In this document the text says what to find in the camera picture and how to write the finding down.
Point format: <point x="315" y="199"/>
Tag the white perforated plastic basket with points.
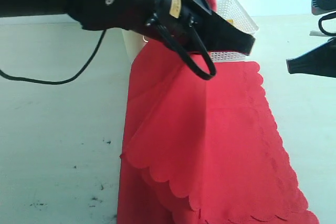
<point x="232" y="9"/>

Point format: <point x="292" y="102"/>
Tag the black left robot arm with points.
<point x="91" y="14"/>

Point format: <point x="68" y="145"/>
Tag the cream plastic storage bin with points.
<point x="134" y="43"/>

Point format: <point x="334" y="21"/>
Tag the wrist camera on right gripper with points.
<point x="319" y="7"/>

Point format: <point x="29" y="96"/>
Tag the red table cloth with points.
<point x="198" y="151"/>

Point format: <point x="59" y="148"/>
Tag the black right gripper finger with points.
<point x="318" y="62"/>

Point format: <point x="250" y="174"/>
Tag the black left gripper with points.
<point x="186" y="22"/>

